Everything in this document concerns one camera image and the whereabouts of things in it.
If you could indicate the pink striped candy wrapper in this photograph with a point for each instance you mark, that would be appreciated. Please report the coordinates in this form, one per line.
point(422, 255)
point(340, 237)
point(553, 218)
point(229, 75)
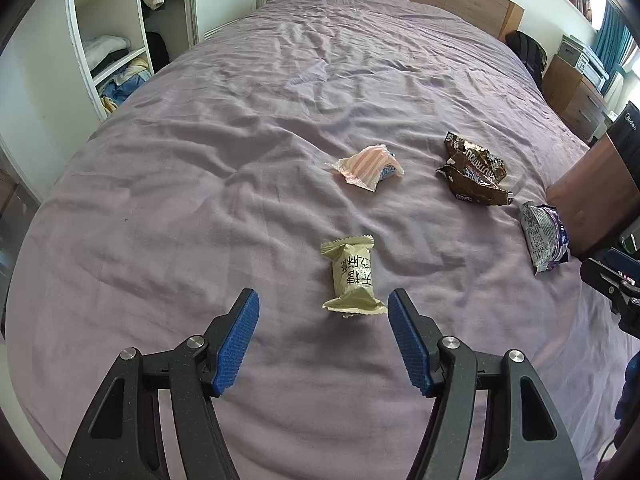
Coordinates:
point(367, 167)

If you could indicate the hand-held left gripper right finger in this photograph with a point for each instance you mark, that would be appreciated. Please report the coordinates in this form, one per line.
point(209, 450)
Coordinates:
point(410, 345)

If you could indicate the black backpack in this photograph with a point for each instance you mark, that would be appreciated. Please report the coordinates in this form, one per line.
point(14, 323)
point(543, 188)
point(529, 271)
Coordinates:
point(527, 52)

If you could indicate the white wardrobe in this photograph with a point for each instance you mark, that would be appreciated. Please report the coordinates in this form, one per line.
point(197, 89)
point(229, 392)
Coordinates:
point(225, 0)

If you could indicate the bed with purple sheet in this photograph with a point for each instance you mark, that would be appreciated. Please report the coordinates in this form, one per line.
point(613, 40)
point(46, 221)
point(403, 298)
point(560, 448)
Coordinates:
point(225, 160)

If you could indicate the brown snack packet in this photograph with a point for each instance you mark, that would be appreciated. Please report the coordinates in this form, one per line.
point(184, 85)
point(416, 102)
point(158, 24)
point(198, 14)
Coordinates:
point(472, 170)

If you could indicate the folded clothes pile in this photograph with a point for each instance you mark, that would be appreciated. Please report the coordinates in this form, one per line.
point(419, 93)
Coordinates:
point(107, 47)

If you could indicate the grey printer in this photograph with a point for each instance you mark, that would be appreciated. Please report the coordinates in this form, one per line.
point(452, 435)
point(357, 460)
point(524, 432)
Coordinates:
point(580, 57)

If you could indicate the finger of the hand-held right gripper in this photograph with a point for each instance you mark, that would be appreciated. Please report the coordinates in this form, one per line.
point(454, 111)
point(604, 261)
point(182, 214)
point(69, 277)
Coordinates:
point(625, 260)
point(612, 282)

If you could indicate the teal curtain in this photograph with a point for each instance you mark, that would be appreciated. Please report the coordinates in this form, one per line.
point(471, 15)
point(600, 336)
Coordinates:
point(615, 45)

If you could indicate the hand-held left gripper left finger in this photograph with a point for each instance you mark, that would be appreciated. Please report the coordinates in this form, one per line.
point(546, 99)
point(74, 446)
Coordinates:
point(237, 340)

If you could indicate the wooden nightstand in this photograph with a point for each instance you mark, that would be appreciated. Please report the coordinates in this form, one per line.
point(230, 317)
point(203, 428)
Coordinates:
point(570, 95)

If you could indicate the beige candy packet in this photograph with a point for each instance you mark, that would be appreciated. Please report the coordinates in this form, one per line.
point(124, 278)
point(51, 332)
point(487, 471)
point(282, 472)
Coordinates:
point(352, 275)

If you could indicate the blue grey snack packet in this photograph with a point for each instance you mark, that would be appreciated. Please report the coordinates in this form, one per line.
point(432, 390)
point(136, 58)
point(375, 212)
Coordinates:
point(542, 235)

